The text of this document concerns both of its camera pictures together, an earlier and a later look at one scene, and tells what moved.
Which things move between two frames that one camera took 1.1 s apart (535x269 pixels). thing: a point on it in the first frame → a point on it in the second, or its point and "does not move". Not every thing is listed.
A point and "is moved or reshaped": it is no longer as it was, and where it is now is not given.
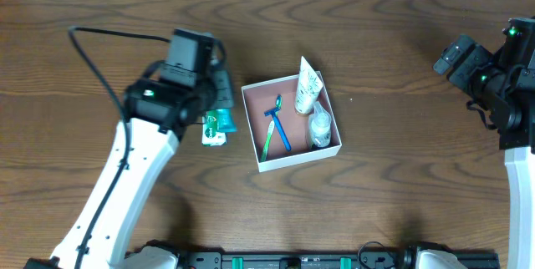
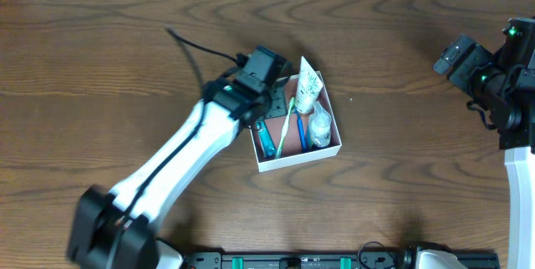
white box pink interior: (281, 136) does not move
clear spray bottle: (320, 126) does not move
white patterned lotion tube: (308, 88) does not move
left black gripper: (226, 89) → (275, 103)
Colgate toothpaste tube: (225, 121) is moved or reshaped
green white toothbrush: (271, 129) → (290, 111)
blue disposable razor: (273, 114) → (301, 131)
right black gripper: (456, 58) does not move
